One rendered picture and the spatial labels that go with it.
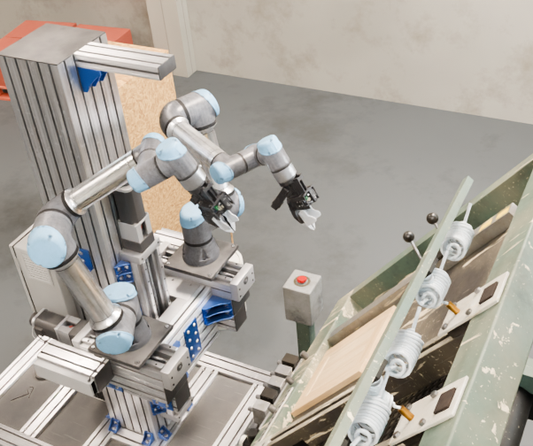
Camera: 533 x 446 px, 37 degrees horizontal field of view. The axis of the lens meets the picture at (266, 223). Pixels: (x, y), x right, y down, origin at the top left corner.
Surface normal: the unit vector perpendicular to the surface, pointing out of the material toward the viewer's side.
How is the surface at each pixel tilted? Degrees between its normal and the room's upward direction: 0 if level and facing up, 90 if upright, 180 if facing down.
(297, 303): 90
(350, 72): 90
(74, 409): 0
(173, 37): 90
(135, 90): 90
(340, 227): 0
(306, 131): 0
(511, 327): 39
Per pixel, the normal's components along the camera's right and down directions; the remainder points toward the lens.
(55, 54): -0.08, -0.80
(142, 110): 0.88, 0.22
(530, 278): 0.49, -0.49
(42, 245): -0.03, 0.50
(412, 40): -0.46, 0.57
